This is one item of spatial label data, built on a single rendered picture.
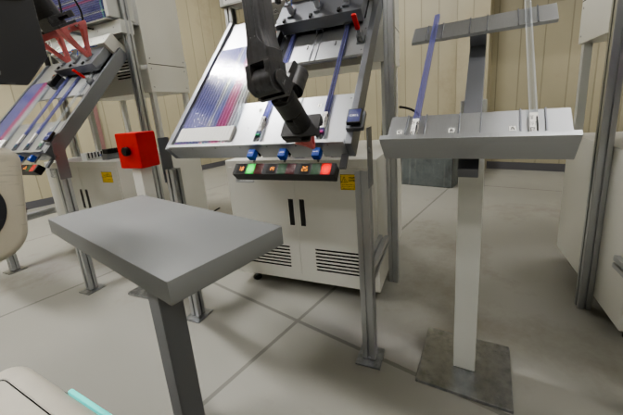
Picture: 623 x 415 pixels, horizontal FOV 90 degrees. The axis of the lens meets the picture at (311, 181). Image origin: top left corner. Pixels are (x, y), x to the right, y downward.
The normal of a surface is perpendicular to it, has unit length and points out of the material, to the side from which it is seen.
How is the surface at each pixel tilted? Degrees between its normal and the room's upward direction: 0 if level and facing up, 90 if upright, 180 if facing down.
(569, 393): 0
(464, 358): 90
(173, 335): 90
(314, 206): 90
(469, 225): 90
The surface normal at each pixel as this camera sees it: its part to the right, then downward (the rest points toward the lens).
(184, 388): 0.79, 0.07
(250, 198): -0.39, 0.24
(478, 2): -0.61, 0.22
